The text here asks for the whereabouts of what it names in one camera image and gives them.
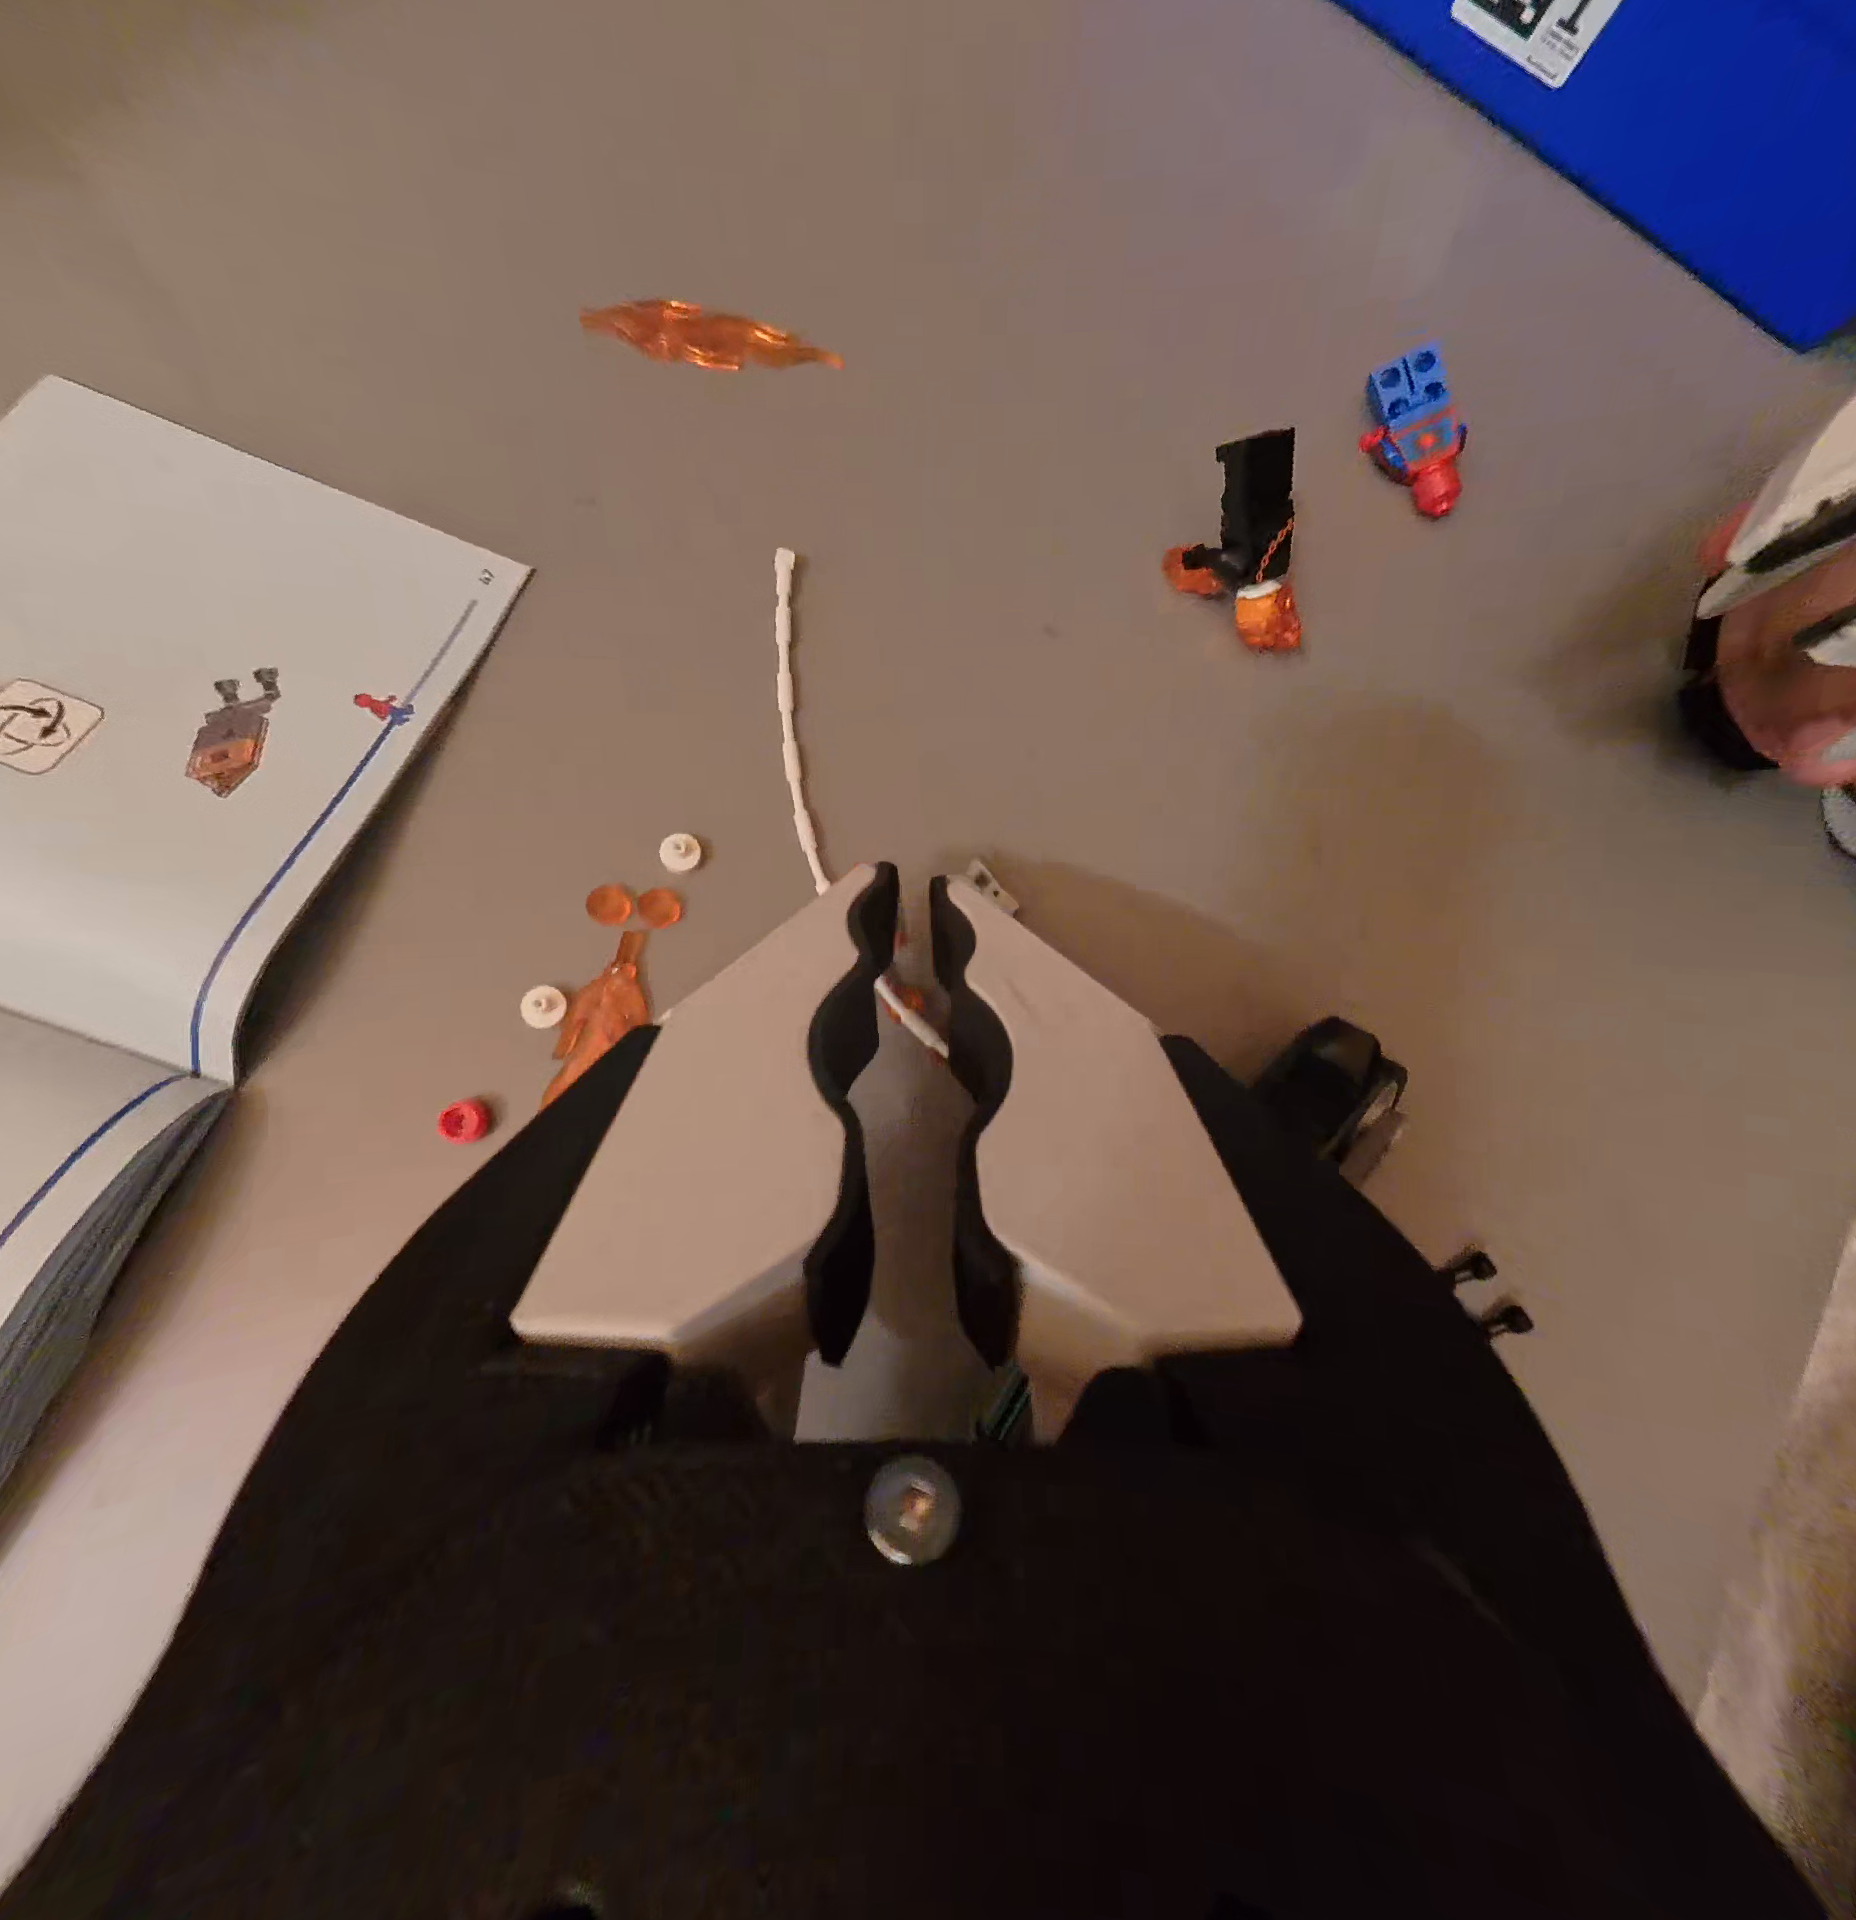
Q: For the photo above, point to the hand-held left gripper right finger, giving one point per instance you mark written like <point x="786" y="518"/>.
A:
<point x="1139" y="1203"/>

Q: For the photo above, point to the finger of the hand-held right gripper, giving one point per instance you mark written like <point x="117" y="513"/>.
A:
<point x="1827" y="483"/>
<point x="1855" y="636"/>

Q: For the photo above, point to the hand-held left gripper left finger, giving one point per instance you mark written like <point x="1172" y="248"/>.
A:
<point x="673" y="1203"/>

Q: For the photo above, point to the lego instruction booklet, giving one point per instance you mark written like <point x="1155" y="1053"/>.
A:
<point x="149" y="676"/>

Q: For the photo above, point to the branched orange lego flame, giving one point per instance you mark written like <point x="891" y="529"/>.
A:
<point x="605" y="1014"/>

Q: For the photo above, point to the black lego motorcycle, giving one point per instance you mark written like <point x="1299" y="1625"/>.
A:
<point x="1333" y="1094"/>

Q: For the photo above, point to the red round lego stud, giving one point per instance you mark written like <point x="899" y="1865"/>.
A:
<point x="466" y="1122"/>

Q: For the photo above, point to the white round lego stud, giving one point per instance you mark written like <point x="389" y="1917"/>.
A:
<point x="545" y="1005"/>
<point x="684" y="850"/>

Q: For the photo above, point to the orange round lego stud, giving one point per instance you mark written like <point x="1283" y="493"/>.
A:
<point x="659" y="907"/>
<point x="610" y="907"/>

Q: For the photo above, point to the orange rectangular lego tile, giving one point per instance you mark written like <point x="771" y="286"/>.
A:
<point x="911" y="998"/>

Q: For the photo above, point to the grey lego pin connector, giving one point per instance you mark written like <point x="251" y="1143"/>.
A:
<point x="994" y="884"/>

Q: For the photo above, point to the blue red lego figure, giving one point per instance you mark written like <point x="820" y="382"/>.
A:
<point x="1413" y="428"/>

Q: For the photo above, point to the black flaming lego minifigure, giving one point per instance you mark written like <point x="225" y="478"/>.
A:
<point x="1256" y="513"/>

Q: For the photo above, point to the narrow orange lego flame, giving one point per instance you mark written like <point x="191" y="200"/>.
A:
<point x="702" y="334"/>

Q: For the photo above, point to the person's right hand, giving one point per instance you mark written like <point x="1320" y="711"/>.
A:
<point x="1797" y="713"/>

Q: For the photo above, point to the tagged blue storage bin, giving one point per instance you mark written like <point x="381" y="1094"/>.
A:
<point x="1695" y="135"/>

